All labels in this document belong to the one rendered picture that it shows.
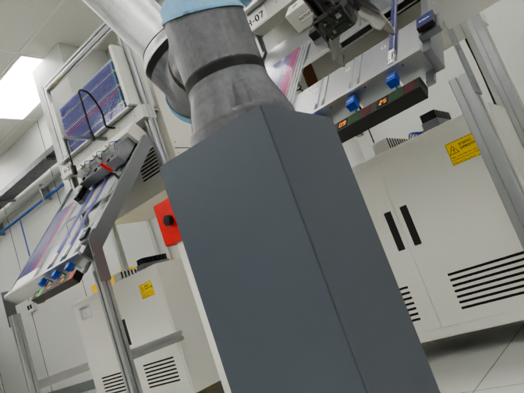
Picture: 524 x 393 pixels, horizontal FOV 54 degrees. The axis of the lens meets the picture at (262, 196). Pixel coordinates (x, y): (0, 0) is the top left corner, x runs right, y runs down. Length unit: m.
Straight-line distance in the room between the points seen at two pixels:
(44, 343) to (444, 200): 5.76
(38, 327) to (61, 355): 0.53
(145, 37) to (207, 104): 0.25
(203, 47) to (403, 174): 0.96
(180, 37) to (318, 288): 0.38
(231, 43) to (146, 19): 0.23
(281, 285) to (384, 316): 0.14
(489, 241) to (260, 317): 0.97
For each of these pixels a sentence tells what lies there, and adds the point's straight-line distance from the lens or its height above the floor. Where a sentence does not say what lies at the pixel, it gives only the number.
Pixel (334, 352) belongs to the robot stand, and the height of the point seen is 0.27.
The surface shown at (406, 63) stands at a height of 0.72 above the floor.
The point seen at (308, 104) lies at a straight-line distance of 1.42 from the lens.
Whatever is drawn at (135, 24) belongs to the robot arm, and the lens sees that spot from 0.89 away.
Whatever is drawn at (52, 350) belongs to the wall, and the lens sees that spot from 6.59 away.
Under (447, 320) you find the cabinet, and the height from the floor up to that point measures 0.10.
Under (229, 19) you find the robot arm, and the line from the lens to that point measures 0.72.
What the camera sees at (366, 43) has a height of 1.08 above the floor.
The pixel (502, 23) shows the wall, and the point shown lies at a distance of 3.23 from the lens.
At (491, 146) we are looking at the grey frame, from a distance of 1.16.
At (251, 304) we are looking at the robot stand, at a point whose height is 0.34.
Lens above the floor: 0.35
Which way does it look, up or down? 10 degrees up
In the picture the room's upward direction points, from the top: 20 degrees counter-clockwise
